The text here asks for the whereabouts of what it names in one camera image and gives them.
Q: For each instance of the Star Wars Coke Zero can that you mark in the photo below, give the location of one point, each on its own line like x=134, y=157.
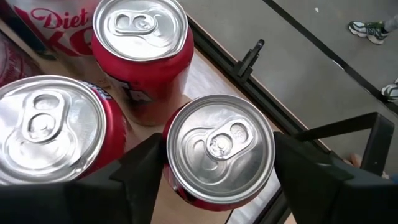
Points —
x=217, y=146

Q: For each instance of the wooden shelf with black frame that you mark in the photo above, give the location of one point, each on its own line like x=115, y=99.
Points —
x=174, y=215

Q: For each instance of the red black Coke Zero can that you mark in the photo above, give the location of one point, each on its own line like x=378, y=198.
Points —
x=46, y=130

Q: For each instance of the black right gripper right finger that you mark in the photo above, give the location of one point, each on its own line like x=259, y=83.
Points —
x=342, y=199

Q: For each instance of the person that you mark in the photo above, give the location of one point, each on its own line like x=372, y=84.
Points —
x=354, y=160
x=370, y=29

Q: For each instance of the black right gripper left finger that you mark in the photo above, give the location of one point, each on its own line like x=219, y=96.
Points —
x=77, y=202

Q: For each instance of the silver Diet Coke can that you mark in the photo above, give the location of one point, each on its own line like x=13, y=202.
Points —
x=62, y=21

